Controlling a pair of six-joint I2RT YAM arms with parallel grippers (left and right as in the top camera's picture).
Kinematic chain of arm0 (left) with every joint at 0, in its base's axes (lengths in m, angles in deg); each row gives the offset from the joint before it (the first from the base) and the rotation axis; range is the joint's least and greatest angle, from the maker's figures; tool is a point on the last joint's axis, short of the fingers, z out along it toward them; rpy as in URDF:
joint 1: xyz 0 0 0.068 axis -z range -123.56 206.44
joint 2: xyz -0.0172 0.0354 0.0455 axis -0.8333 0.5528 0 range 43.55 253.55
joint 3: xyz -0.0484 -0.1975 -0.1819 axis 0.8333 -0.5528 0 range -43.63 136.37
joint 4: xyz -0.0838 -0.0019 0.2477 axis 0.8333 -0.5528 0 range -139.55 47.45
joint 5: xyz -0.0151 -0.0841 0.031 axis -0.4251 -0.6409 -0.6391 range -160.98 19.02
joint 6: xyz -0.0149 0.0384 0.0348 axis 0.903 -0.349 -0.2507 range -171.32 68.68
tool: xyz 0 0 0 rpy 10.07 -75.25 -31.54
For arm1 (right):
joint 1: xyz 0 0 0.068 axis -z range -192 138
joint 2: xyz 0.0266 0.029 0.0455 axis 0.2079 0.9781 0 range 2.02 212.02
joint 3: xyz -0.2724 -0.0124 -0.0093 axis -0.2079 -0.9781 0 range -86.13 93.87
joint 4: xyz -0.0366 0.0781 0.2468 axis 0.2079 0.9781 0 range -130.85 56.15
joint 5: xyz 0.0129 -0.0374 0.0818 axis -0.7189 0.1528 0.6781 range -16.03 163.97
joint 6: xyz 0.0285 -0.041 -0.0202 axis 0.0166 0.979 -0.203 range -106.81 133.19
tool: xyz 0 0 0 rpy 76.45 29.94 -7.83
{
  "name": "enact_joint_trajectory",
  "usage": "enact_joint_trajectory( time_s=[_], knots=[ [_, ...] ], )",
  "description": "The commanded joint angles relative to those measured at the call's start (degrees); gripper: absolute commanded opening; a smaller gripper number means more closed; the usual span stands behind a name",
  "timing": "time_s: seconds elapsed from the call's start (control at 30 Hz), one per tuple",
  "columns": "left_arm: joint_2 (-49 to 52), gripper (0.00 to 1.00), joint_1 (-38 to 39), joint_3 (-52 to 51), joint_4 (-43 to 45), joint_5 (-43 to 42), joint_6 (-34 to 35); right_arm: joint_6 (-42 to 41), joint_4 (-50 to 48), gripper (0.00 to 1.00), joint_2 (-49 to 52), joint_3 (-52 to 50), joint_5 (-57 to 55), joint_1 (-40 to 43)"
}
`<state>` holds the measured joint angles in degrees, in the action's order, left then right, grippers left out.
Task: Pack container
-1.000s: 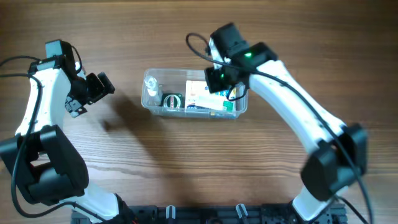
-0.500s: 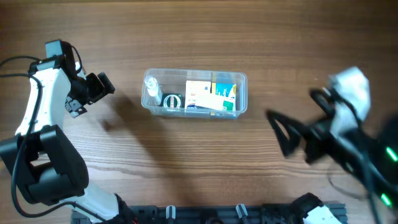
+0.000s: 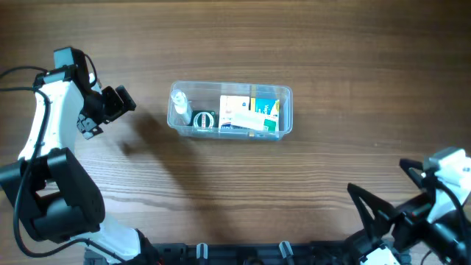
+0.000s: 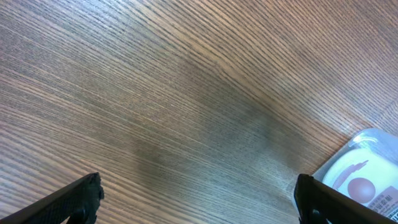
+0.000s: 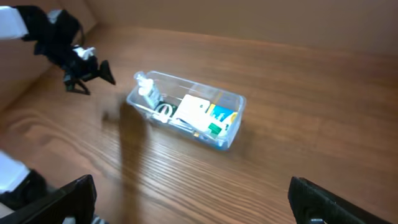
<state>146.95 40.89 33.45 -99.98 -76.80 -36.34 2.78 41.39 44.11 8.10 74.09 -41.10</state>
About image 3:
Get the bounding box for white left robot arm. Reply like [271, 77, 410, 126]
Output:
[1, 47, 159, 264]

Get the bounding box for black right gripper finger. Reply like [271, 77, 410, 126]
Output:
[399, 158, 424, 188]
[347, 183, 397, 239]

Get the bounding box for blue VapoDrops lozenge box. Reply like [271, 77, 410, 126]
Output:
[250, 97, 280, 116]

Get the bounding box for green Zam-Buk ointment box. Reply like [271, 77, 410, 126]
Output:
[191, 110, 218, 129]

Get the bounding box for clear plastic container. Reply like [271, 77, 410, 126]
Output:
[167, 81, 293, 141]

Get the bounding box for white Hansaplast plaster box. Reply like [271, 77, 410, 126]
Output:
[219, 95, 250, 129]

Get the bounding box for white green medicine box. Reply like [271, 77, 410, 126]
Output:
[231, 111, 278, 132]

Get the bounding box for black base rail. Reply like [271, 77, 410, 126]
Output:
[154, 241, 355, 265]

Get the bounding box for small clear white bottle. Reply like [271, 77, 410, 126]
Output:
[170, 89, 192, 125]

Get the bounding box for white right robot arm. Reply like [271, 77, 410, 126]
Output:
[345, 150, 470, 264]

